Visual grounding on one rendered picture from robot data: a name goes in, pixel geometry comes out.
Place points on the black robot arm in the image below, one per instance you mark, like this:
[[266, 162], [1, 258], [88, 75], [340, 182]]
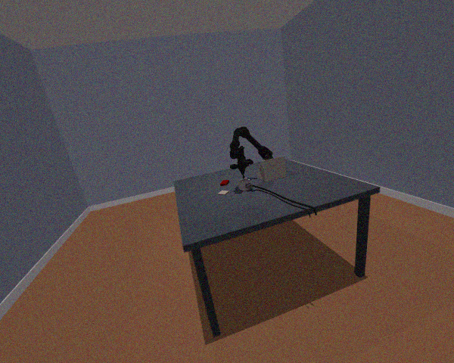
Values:
[[244, 133]]

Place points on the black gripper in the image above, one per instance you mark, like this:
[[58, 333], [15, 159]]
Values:
[[238, 166]]

